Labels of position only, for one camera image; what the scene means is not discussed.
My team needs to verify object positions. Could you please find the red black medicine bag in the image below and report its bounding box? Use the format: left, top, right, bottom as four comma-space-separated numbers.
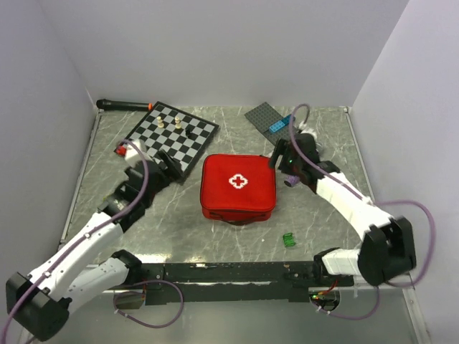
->
200, 154, 277, 226

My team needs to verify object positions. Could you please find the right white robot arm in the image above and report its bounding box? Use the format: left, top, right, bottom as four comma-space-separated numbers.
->
269, 133, 417, 286

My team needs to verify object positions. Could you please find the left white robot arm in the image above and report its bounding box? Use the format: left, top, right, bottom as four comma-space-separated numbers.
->
6, 148, 183, 342

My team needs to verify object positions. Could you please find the blue lego brick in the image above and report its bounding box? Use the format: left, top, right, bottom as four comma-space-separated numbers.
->
269, 116, 290, 133

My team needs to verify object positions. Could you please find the purple tube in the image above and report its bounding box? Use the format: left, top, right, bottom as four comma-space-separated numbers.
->
284, 176, 300, 187

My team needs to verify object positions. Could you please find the grey lego baseplate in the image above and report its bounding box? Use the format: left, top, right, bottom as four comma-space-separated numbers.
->
245, 102, 290, 145

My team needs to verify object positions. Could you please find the black white chessboard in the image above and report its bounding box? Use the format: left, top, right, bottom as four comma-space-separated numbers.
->
126, 102, 219, 179

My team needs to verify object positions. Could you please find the white chess piece right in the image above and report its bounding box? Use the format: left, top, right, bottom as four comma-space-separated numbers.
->
174, 116, 182, 130

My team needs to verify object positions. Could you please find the white chess piece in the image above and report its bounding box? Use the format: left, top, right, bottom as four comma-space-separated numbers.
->
174, 116, 182, 130
156, 116, 164, 128

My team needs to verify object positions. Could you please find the white chess piece left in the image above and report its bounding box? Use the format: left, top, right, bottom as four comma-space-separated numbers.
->
156, 116, 164, 128

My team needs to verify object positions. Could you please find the black microphone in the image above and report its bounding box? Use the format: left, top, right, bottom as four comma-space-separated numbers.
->
95, 99, 153, 112

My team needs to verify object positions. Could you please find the green plastic clip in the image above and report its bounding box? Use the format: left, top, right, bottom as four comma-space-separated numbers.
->
283, 232, 296, 247

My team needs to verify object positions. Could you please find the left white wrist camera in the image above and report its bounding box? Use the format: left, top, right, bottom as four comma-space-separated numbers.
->
115, 139, 149, 168

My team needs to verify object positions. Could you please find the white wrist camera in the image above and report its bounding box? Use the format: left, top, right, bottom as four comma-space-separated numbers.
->
298, 122, 318, 140
115, 139, 149, 168

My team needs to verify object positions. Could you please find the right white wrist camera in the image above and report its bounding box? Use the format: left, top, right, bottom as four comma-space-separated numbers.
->
298, 122, 318, 140

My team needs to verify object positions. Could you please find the black mounting rail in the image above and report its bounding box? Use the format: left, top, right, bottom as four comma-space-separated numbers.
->
136, 261, 354, 302

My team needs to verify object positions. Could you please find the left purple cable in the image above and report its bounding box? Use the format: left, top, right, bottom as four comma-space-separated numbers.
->
0, 139, 185, 344

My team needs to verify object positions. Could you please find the purple cable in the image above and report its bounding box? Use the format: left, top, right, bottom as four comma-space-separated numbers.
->
288, 103, 437, 320
0, 139, 185, 344

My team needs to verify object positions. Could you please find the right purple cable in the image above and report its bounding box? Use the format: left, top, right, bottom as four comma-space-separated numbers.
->
288, 103, 437, 320

